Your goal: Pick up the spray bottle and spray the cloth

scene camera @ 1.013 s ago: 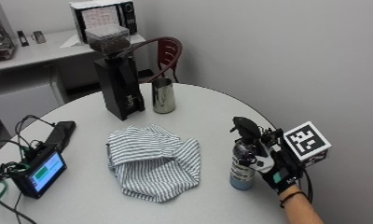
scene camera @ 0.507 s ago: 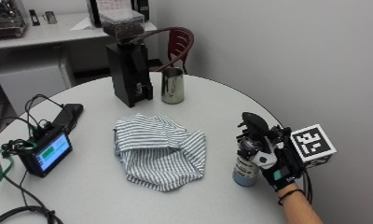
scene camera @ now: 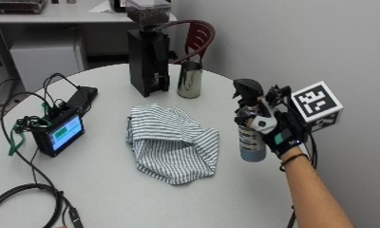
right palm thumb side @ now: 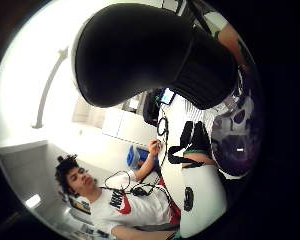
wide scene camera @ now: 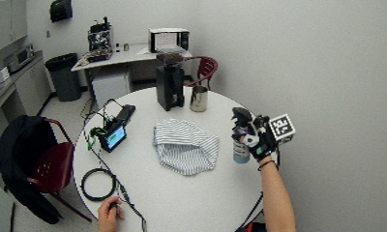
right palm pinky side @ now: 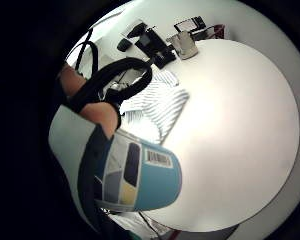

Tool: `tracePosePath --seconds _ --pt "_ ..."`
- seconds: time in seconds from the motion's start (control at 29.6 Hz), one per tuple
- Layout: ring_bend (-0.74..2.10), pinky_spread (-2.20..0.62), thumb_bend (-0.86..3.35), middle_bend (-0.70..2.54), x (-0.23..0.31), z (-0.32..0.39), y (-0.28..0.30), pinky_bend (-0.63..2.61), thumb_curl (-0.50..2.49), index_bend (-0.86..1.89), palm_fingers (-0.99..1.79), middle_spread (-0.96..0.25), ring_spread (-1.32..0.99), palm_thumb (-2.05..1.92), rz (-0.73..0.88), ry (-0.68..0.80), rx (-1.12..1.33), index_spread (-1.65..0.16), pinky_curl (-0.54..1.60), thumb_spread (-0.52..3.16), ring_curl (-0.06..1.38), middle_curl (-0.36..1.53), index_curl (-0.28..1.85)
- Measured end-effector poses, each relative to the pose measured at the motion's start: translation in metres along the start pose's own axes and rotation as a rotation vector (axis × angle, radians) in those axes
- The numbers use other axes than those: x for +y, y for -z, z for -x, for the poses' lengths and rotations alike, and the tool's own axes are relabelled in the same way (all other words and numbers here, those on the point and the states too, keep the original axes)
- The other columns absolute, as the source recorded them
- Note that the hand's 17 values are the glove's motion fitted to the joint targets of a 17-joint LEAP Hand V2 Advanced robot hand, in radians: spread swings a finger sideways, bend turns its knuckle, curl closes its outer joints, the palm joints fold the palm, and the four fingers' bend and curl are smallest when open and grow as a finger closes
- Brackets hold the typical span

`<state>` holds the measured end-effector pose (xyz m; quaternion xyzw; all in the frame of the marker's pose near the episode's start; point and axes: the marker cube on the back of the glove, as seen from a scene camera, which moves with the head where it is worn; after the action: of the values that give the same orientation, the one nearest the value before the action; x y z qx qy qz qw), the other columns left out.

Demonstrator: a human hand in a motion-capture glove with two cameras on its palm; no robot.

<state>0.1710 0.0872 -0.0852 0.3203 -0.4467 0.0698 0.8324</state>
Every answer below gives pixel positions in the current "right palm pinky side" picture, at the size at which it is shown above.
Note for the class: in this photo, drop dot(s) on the red basket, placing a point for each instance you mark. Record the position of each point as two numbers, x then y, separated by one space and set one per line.
219 31

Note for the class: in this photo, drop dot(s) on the the person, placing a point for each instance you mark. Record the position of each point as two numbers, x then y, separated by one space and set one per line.
156 106

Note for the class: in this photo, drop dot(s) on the grey bag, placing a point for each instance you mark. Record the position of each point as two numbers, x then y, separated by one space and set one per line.
186 45

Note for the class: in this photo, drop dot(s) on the white printed paper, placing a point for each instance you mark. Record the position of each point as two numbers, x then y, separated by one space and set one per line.
133 223

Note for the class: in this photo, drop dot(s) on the blue printed box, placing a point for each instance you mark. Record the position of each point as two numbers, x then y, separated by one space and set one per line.
156 180

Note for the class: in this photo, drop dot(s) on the black desk device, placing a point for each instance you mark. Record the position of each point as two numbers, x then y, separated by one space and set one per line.
137 30

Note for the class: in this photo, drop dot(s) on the small black pouch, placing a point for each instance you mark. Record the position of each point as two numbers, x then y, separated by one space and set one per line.
124 44

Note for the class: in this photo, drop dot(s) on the black laptop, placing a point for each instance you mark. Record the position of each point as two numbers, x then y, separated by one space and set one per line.
190 24

